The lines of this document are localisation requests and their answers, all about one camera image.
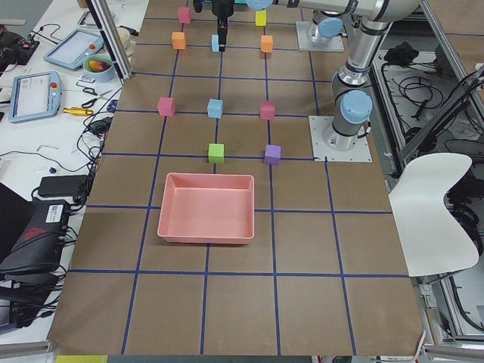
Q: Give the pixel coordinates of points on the aluminium frame post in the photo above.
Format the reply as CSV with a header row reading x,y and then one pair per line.
x,y
105,24

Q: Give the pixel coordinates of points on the orange block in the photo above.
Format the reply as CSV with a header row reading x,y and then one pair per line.
x,y
266,44
179,41

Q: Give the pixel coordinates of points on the light blue bowl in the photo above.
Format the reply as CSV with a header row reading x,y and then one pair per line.
x,y
99,67

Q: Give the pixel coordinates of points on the far teach pendant tablet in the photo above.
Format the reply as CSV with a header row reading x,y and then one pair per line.
x,y
75,49

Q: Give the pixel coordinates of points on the near teach pendant tablet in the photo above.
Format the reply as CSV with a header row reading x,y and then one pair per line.
x,y
35,96

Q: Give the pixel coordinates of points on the light blue block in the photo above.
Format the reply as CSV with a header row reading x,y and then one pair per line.
x,y
215,43
215,108

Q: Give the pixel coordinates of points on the teach pendant tablet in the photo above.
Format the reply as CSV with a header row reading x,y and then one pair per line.
x,y
35,96
75,49

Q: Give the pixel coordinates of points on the white cup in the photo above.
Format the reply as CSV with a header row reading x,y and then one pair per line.
x,y
124,36

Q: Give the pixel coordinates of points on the pink left block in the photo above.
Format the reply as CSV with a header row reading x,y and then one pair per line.
x,y
166,106

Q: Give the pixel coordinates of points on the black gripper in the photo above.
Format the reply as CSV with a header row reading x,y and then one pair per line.
x,y
223,8

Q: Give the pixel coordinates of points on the purple near block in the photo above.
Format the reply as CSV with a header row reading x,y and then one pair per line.
x,y
272,154

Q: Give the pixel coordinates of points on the gold metal cylinder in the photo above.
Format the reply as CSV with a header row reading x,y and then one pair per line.
x,y
78,111

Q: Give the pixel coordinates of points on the yellow far block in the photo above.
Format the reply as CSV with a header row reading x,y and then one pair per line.
x,y
261,18

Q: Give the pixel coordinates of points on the black power adapter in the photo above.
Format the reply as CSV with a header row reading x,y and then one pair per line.
x,y
61,186

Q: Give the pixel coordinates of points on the pink far block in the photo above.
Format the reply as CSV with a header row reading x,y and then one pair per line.
x,y
184,15

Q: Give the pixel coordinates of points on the pink right block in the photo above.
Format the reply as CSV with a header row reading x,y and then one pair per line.
x,y
267,110

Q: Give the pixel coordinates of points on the pink plastic tray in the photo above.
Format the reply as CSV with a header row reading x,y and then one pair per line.
x,y
207,209

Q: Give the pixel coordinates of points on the orange right block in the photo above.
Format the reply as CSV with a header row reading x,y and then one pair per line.
x,y
266,44

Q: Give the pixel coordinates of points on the black computer box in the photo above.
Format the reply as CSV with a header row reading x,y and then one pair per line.
x,y
37,248

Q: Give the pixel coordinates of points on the white chair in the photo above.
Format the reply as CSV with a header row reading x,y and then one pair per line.
x,y
433,242

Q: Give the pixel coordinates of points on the orange left block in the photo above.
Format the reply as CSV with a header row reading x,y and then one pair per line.
x,y
179,41

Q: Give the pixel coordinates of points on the pink block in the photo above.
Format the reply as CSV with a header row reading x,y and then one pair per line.
x,y
267,110
166,106
184,15

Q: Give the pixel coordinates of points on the green block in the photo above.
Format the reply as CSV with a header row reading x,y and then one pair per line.
x,y
216,153

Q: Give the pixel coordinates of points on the black handled scissors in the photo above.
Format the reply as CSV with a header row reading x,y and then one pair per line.
x,y
95,97

